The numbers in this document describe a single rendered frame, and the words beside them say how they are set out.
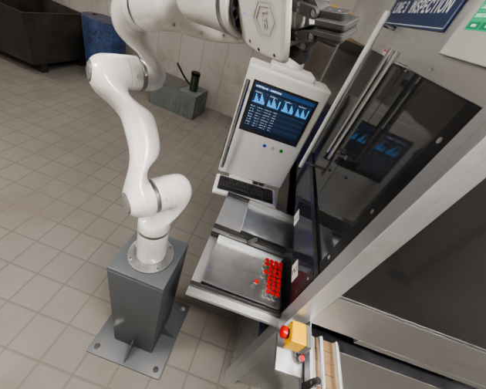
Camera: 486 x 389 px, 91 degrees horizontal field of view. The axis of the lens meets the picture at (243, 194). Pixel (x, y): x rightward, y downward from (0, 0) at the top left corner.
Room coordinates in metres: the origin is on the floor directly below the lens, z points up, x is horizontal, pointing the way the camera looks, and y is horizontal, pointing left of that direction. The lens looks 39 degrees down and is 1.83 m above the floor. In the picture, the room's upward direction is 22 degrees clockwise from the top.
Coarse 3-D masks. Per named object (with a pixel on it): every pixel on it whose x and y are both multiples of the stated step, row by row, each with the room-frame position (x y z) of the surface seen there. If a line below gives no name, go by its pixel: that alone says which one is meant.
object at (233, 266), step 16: (224, 240) 0.77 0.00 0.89; (224, 256) 0.69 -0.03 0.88; (240, 256) 0.72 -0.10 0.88; (256, 256) 0.76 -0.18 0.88; (272, 256) 0.78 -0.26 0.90; (208, 272) 0.58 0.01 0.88; (224, 272) 0.61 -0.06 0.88; (240, 272) 0.64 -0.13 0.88; (256, 272) 0.67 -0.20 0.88; (224, 288) 0.52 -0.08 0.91; (240, 288) 0.57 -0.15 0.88; (256, 288) 0.60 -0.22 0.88; (272, 304) 0.56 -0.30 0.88
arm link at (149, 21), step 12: (132, 0) 0.59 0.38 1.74; (144, 0) 0.56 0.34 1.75; (156, 0) 0.54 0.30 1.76; (168, 0) 0.55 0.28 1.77; (132, 12) 0.59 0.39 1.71; (144, 12) 0.56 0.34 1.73; (156, 12) 0.54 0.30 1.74; (168, 12) 0.55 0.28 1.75; (180, 12) 0.56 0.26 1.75; (144, 24) 0.59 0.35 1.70; (156, 24) 0.56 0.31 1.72; (168, 24) 0.55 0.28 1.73; (180, 24) 0.56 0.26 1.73; (192, 24) 0.58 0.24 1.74; (192, 36) 0.59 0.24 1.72; (204, 36) 0.59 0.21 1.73; (216, 36) 0.59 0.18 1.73; (228, 36) 0.58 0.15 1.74
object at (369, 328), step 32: (384, 0) 1.68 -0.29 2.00; (384, 32) 1.36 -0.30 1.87; (416, 32) 1.03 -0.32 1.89; (448, 32) 0.83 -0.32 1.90; (416, 64) 0.88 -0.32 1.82; (448, 64) 0.72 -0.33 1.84; (480, 96) 0.55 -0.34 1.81; (320, 320) 0.47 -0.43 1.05; (352, 320) 0.47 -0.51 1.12; (384, 320) 0.48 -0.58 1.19; (384, 352) 0.48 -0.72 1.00; (416, 352) 0.48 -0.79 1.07; (448, 352) 0.49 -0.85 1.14; (480, 352) 0.49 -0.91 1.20; (480, 384) 0.50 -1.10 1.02
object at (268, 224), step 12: (252, 204) 1.12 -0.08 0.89; (252, 216) 1.02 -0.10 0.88; (264, 216) 1.06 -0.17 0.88; (276, 216) 1.11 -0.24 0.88; (288, 216) 1.13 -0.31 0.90; (252, 228) 0.93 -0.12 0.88; (264, 228) 0.97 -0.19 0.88; (276, 228) 1.00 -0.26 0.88; (288, 228) 1.04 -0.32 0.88; (264, 240) 0.86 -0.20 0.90; (276, 240) 0.92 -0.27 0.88; (288, 240) 0.95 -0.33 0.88
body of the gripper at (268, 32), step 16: (240, 0) 0.42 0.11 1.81; (256, 0) 0.39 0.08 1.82; (272, 0) 0.38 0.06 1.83; (288, 0) 0.36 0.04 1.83; (240, 16) 0.42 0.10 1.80; (256, 16) 0.40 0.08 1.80; (272, 16) 0.38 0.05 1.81; (288, 16) 0.37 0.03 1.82; (304, 16) 0.40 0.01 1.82; (240, 32) 0.43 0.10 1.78; (256, 32) 0.41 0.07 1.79; (272, 32) 0.38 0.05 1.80; (288, 32) 0.37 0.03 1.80; (256, 48) 0.42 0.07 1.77; (272, 48) 0.39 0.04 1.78; (288, 48) 0.38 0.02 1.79
